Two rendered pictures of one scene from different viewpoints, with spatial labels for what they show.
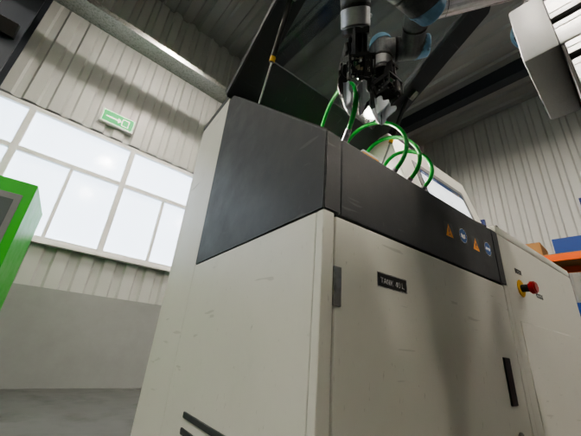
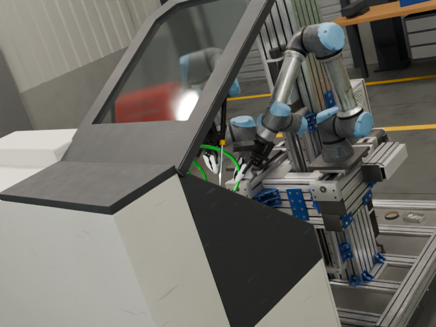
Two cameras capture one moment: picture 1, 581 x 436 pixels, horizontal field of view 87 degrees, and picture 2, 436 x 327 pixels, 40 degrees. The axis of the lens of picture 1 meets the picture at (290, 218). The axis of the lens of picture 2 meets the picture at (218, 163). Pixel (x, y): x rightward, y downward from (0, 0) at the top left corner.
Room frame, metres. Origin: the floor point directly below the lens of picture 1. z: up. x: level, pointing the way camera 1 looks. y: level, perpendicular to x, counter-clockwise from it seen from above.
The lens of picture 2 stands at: (1.03, 2.10, 2.07)
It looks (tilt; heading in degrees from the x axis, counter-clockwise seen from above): 19 degrees down; 262
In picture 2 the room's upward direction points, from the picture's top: 18 degrees counter-clockwise
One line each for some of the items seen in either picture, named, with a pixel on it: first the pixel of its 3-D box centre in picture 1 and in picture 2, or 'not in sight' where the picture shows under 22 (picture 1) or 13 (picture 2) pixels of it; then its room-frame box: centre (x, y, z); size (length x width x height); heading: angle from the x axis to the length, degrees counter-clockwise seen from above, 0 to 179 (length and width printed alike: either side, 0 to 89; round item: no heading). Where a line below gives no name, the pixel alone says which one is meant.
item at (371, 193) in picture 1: (427, 227); not in sight; (0.66, -0.33, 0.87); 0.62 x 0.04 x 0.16; 125
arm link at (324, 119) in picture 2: not in sight; (331, 123); (0.13, -0.43, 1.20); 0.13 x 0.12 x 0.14; 118
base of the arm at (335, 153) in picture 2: not in sight; (335, 146); (0.14, -0.43, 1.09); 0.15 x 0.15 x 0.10
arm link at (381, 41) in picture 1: (381, 51); not in sight; (0.72, -0.26, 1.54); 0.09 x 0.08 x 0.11; 76
